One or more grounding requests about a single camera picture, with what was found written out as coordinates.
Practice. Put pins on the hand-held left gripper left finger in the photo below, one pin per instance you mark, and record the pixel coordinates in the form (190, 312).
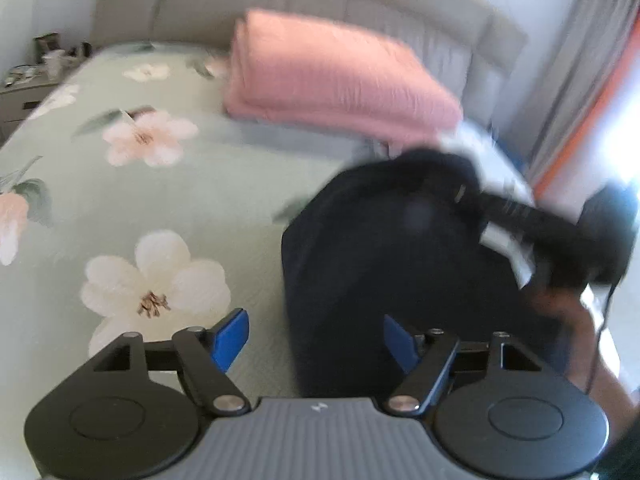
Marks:
(231, 339)

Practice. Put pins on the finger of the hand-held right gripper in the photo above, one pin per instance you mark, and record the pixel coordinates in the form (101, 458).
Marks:
(515, 212)

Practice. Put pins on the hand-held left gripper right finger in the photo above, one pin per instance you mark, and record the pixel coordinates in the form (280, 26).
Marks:
(400, 341)

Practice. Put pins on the dark blue garment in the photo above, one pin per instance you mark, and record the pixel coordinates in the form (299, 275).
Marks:
(400, 270)

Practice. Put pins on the person's right forearm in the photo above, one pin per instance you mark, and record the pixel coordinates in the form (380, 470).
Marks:
(607, 355)

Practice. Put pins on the orange curtain strip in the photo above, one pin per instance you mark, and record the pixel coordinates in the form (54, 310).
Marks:
(585, 125)

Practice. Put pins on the grey curtain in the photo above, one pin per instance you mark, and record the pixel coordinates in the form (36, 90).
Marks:
(575, 65)

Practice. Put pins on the green floral bed sheet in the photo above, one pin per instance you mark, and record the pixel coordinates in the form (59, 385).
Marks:
(165, 185)

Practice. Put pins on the pink folded blanket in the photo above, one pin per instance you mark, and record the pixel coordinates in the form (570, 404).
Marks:
(330, 75)

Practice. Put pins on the grey padded headboard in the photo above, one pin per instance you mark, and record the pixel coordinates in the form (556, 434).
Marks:
(325, 0)

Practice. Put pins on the grey nightstand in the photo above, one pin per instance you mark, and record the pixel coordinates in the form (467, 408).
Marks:
(22, 97)

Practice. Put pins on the white cup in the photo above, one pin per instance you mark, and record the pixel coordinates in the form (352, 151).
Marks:
(52, 64)

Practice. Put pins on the dark picture frame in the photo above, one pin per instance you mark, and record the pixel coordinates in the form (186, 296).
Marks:
(46, 44)

